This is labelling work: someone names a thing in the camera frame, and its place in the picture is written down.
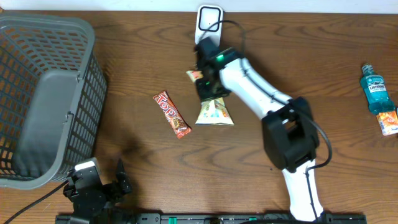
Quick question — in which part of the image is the yellow snack chips bag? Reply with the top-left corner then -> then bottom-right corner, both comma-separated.
186,70 -> 234,126

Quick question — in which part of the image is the red chocolate bar wrapper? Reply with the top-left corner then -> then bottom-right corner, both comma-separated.
153,90 -> 192,139

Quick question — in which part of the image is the teal mouthwash bottle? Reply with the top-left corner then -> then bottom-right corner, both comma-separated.
360,63 -> 396,115

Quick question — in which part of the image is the small orange snack packet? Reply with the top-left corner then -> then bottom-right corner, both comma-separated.
376,111 -> 398,136

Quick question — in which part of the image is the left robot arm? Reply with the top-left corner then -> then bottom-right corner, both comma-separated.
63,157 -> 134,223

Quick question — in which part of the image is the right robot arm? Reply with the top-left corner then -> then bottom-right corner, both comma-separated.
195,45 -> 331,222

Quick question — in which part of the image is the grey plastic mesh basket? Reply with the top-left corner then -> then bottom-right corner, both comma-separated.
1,12 -> 107,190

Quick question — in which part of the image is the black left camera cable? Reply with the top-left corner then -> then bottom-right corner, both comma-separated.
2,180 -> 70,224

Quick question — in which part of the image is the black camera cable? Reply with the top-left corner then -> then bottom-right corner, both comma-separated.
2,180 -> 70,224
201,19 -> 333,222

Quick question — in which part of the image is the black right camera cable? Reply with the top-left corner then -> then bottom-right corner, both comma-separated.
201,19 -> 333,222

